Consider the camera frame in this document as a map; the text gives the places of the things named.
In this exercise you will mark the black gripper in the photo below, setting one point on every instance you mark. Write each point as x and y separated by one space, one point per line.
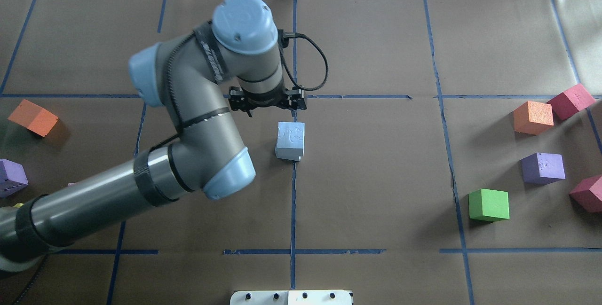
238 101

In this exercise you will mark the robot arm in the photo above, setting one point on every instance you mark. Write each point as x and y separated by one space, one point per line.
233 62

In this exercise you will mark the orange foam block left side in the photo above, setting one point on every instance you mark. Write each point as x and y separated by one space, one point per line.
34 118

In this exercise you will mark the orange foam block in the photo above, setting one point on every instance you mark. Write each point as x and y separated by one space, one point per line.
533 118
34 118

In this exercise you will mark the purple foam block left side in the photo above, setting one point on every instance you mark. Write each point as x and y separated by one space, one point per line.
12 178

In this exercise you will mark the purple foam block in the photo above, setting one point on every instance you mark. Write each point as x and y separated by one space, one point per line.
542 168
12 178

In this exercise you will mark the green foam block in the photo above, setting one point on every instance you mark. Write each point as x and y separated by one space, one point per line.
488 205

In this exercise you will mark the orange foam block right side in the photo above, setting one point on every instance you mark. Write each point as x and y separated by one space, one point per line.
533 118

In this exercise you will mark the purple foam block right side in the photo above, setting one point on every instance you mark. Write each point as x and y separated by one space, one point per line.
542 168

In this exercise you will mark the dark red foam block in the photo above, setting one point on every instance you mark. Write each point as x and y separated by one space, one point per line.
571 101

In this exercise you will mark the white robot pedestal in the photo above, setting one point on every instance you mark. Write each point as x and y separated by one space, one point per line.
293 297

